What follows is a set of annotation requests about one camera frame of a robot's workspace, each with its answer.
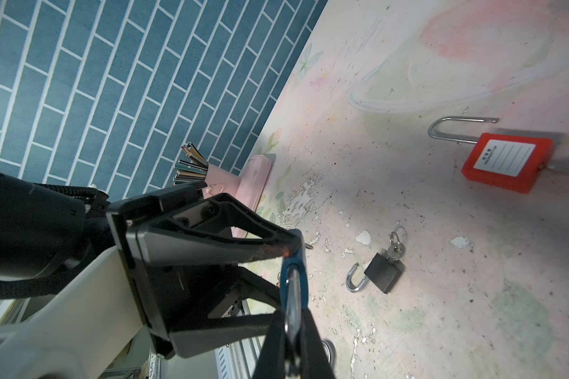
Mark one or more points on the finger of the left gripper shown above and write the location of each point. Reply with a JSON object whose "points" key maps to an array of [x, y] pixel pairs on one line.
{"points": [[216, 231], [206, 327]]}

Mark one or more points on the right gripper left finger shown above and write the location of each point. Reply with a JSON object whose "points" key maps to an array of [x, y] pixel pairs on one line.
{"points": [[271, 362]]}

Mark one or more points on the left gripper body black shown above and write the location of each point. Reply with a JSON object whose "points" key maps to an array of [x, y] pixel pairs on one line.
{"points": [[163, 294]]}

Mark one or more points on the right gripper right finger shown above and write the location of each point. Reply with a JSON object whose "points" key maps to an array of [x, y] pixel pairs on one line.
{"points": [[313, 358]]}

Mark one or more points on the blue padlock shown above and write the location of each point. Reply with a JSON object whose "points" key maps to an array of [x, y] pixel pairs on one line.
{"points": [[294, 290]]}

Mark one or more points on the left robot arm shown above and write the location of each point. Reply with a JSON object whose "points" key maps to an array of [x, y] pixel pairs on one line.
{"points": [[51, 244]]}

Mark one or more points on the black padlock with key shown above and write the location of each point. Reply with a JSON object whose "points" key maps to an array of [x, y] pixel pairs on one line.
{"points": [[384, 270]]}

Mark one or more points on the red padlock with key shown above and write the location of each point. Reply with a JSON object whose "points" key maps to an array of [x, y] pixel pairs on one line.
{"points": [[505, 161]]}

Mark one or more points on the large brass padlock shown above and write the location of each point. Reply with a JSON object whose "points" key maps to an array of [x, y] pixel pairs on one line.
{"points": [[330, 352]]}

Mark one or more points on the pink pencil cup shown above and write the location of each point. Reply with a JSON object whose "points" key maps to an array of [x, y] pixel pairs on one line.
{"points": [[195, 168]]}

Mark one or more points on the pink pencil case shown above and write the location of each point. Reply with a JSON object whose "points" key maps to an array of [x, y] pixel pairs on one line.
{"points": [[253, 180]]}

